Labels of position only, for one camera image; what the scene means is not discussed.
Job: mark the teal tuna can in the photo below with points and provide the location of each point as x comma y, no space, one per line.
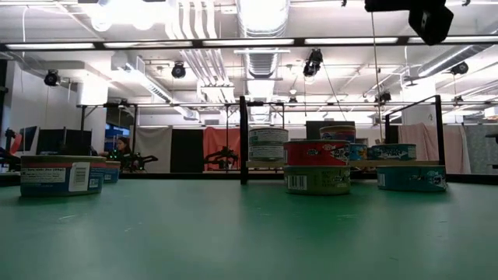
412,178

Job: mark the person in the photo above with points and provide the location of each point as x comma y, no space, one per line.
123,145

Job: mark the grey patterned curtain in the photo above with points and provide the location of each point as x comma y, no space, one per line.
480,148

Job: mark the white curtain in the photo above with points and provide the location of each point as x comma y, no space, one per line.
155,144

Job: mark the white ceiling duct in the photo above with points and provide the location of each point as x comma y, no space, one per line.
262,64

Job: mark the blue red tuna can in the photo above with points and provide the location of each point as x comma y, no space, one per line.
58,177
113,173

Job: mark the black metal shelf frame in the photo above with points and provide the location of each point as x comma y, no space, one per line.
244,140

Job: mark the large green tuna can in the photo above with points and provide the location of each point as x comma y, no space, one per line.
268,136

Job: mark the silver lid tuna can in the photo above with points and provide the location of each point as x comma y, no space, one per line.
393,152

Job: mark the wide black panel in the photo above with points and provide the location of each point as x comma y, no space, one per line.
312,131

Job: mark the tilted computer monitor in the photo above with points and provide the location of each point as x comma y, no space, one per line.
29,138

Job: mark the green table mat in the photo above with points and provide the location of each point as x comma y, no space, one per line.
249,241

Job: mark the black background rack frame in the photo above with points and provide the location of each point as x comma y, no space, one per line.
109,105

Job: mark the black partition panel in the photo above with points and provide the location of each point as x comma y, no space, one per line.
187,145

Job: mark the black table frame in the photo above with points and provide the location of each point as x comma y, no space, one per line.
175,176

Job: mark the blue lit screen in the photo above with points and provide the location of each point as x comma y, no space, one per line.
114,130

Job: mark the green Bumble Bee tuna can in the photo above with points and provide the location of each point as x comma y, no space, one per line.
266,153

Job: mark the beige curtain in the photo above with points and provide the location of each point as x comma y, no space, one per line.
420,140

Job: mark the black ceiling spotlight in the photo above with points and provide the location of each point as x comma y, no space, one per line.
178,70
383,96
460,68
51,78
313,64

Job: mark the black monitor back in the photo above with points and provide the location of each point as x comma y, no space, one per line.
66,142

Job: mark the orange curtain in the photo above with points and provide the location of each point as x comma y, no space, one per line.
221,134

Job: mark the black background robot arm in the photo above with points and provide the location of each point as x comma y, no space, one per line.
223,155

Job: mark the background robot with green lights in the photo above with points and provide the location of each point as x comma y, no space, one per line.
138,159

